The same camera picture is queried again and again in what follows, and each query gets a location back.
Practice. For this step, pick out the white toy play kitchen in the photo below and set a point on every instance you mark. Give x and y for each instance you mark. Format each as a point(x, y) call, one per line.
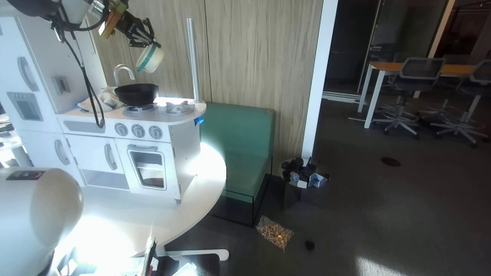
point(36, 117)

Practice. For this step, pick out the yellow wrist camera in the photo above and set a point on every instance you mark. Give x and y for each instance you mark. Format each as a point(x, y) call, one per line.
point(111, 20)

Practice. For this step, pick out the green bench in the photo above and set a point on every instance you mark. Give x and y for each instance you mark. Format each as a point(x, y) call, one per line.
point(240, 143)

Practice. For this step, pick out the wooden desk with white legs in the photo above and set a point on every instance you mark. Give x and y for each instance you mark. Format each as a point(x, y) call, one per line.
point(386, 66)

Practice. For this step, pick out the black bowl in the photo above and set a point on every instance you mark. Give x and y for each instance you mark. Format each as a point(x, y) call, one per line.
point(137, 94)

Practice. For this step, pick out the grey office chair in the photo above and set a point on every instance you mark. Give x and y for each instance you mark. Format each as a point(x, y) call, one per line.
point(415, 77)
point(473, 86)

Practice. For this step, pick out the white vertical kitchen pole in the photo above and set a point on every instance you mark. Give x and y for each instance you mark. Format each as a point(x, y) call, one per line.
point(192, 62)

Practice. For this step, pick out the white structural column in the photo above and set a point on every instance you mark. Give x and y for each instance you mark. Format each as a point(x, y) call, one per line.
point(320, 77)

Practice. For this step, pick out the blue tape piece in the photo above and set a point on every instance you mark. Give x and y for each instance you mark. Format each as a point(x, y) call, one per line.
point(200, 122)

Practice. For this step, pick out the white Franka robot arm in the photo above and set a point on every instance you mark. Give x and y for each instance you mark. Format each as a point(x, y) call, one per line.
point(77, 8)

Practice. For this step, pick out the box of items on floor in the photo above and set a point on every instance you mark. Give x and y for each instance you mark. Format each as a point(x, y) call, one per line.
point(306, 174)

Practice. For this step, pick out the silver toy faucet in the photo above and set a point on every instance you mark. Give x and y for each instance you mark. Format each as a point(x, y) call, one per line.
point(123, 71)

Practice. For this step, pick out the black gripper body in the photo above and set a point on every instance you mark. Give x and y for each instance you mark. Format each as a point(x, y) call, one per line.
point(136, 23)

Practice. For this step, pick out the silver toy stove burner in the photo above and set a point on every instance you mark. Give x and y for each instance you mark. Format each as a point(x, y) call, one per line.
point(180, 108)

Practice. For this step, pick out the round white table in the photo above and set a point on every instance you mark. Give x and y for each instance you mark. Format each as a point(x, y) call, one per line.
point(174, 200)

